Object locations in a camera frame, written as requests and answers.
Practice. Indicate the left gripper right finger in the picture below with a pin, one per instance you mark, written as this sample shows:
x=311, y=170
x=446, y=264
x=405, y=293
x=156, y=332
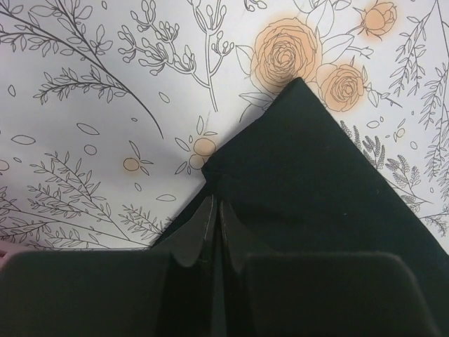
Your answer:
x=268, y=293

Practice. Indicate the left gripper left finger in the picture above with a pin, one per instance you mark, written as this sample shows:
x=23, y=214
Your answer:
x=162, y=291

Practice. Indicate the black t shirt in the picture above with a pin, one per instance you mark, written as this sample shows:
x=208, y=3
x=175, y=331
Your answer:
x=296, y=176

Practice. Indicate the floral table cloth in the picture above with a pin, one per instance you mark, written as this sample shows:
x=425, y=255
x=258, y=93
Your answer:
x=109, y=109

